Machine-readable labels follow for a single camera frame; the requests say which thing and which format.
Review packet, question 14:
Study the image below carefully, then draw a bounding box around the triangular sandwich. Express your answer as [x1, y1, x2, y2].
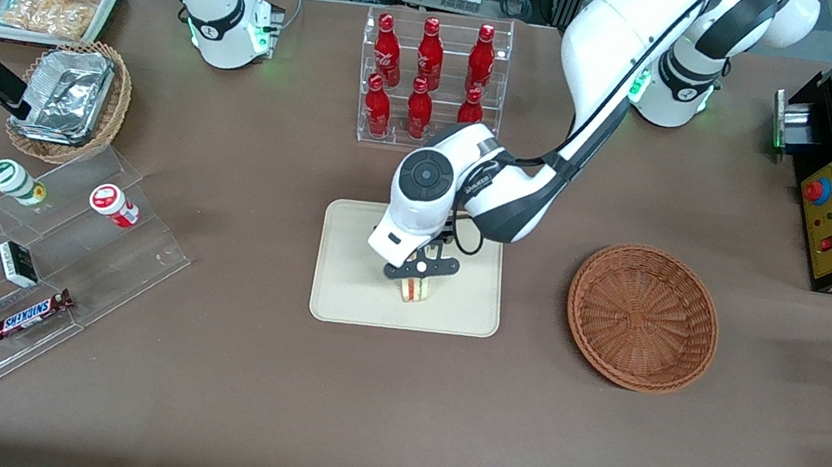
[399, 274, 434, 307]

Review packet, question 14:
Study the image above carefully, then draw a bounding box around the light wicker basket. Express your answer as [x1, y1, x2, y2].
[1, 29, 140, 175]

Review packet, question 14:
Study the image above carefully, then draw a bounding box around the small black box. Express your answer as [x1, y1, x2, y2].
[0, 239, 46, 291]

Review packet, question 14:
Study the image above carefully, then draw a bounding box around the beige plastic tray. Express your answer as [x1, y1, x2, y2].
[306, 187, 518, 351]

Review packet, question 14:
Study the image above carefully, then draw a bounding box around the clear acrylic bottle rack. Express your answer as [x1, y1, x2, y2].
[346, 0, 518, 164]

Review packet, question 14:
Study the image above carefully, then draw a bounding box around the aluminium foil container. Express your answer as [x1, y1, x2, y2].
[16, 41, 118, 151]

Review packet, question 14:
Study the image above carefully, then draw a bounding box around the red soda bottle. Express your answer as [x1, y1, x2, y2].
[402, 76, 439, 142]
[462, 22, 501, 99]
[368, 12, 411, 89]
[411, 16, 451, 94]
[456, 85, 489, 128]
[358, 72, 398, 138]

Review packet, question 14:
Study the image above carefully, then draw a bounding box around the clear bag of chips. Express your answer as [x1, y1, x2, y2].
[0, 0, 103, 43]

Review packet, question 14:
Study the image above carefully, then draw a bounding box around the red lid white cup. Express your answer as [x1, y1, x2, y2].
[85, 181, 145, 231]

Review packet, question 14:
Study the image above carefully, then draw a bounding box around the round brown wicker basket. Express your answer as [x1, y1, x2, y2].
[554, 233, 733, 403]

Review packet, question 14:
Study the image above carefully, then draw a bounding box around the Snickers chocolate bar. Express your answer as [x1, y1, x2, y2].
[0, 278, 78, 354]

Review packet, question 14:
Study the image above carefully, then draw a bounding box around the green lid white cup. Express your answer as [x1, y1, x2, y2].
[0, 157, 53, 210]

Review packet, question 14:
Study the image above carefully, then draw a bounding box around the clear acrylic step shelf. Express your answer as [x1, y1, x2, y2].
[0, 126, 209, 455]

